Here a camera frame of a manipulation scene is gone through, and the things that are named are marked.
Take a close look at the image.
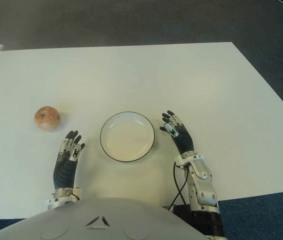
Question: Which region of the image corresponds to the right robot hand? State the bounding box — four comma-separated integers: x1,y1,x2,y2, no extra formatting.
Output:
159,109,197,156

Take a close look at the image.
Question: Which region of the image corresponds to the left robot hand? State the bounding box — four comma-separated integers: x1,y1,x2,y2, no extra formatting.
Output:
53,129,86,190

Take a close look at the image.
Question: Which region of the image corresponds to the red yellow apple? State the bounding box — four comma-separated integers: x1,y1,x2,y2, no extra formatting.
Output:
33,106,62,131

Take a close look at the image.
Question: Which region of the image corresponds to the white plate black rim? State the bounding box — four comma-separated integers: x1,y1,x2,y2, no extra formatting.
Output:
99,111,156,165

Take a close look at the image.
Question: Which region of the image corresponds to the grey robot torso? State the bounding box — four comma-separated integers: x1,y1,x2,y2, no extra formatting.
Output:
0,197,209,240

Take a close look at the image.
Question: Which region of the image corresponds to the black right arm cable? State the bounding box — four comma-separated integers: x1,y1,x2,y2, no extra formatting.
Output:
170,161,190,210

